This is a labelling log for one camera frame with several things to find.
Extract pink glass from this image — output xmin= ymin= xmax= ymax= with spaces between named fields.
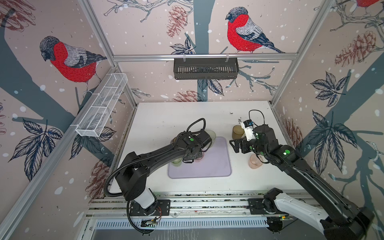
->
xmin=248 ymin=154 xmax=263 ymax=169
xmin=194 ymin=156 xmax=204 ymax=163

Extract amber textured glass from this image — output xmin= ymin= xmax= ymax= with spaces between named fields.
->
xmin=232 ymin=125 xmax=245 ymax=140

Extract smooth green glass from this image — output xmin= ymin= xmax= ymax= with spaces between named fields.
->
xmin=171 ymin=158 xmax=183 ymax=167

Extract tall pale green textured glass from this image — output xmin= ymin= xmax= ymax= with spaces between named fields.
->
xmin=206 ymin=130 xmax=217 ymax=147

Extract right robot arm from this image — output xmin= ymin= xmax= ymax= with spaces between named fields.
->
xmin=230 ymin=125 xmax=374 ymax=240

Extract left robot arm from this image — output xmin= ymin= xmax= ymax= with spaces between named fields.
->
xmin=115 ymin=130 xmax=212 ymax=214

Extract lilac plastic tray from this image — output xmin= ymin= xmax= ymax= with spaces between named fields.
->
xmin=168 ymin=137 xmax=232 ymax=179

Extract black hanging basket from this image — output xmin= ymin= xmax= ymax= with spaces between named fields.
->
xmin=174 ymin=58 xmax=239 ymax=80

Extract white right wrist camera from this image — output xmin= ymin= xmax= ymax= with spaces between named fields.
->
xmin=241 ymin=120 xmax=256 ymax=142

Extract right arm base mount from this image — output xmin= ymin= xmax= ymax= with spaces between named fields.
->
xmin=246 ymin=188 xmax=287 ymax=215

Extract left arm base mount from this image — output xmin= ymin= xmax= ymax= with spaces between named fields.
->
xmin=128 ymin=200 xmax=171 ymax=217

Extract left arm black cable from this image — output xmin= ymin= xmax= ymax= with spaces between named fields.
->
xmin=103 ymin=117 xmax=207 ymax=235

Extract white wire mesh basket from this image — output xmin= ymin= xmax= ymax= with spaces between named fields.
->
xmin=76 ymin=73 xmax=128 ymax=138

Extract horizontal aluminium rail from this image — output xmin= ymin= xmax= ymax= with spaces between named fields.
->
xmin=113 ymin=53 xmax=298 ymax=63

